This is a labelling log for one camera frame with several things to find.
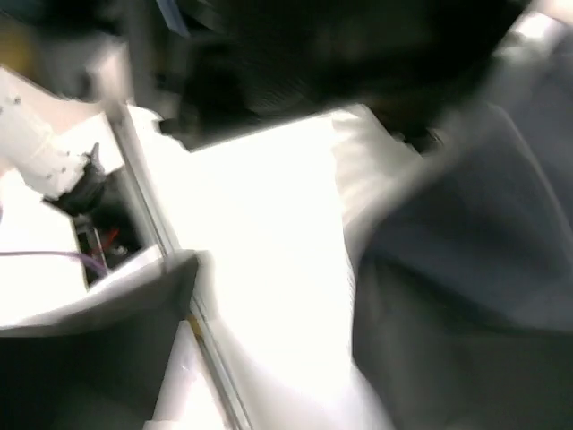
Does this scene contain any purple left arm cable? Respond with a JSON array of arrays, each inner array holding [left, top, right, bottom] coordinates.
[[0, 250, 113, 279]]

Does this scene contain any aluminium front rail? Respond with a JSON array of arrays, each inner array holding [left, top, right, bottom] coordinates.
[[105, 101, 252, 429]]

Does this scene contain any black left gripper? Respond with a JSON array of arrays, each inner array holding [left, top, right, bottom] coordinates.
[[158, 1, 527, 148]]

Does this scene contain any white pillow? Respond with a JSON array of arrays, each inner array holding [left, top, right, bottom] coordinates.
[[331, 105, 424, 254]]

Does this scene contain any dark grey checked pillowcase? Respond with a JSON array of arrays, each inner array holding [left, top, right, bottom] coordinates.
[[353, 27, 572, 429]]

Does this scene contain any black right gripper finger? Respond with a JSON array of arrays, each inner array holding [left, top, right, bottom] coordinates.
[[1, 264, 181, 429]]

